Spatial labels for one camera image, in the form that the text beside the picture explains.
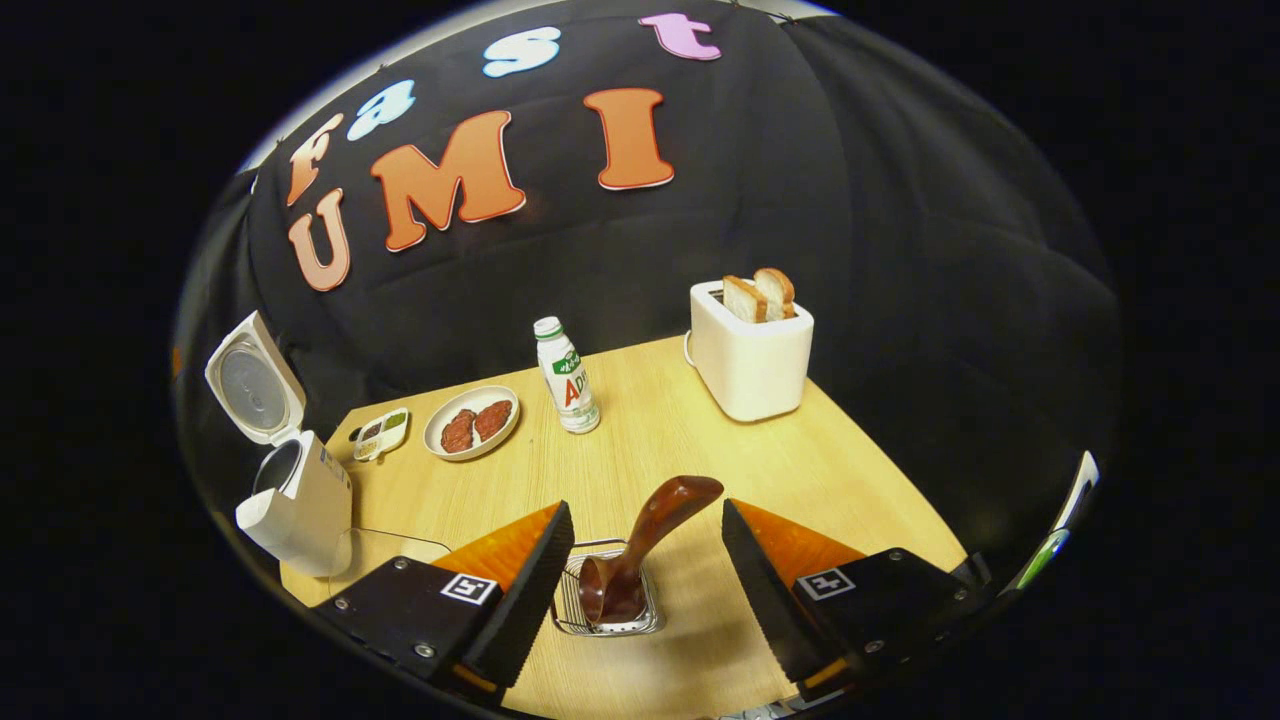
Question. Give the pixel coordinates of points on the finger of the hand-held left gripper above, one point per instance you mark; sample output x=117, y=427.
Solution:
x=177, y=363

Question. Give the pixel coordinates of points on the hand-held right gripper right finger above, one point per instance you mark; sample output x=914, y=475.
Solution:
x=760, y=590

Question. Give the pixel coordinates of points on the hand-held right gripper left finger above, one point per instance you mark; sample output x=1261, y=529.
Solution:
x=535, y=600

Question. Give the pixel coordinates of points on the brown wooden spoon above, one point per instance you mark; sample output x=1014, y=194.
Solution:
x=655, y=520

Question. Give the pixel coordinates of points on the white rice cooker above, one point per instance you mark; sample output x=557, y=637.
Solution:
x=300, y=510

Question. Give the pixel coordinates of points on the white oval plate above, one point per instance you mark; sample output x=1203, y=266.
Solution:
x=470, y=448

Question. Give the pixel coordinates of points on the brown meat piece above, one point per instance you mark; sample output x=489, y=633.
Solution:
x=493, y=420
x=458, y=432

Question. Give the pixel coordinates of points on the white drink bottle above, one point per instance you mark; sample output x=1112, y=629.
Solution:
x=568, y=385

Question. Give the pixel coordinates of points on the small divided grain dish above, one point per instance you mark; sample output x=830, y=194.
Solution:
x=383, y=435

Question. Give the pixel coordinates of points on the white toaster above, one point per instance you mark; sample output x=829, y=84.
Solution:
x=750, y=370

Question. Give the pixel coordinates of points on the toasted bread slice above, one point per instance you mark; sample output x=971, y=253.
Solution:
x=743, y=300
x=778, y=290

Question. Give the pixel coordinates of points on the white and green object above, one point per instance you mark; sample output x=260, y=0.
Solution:
x=1078, y=495

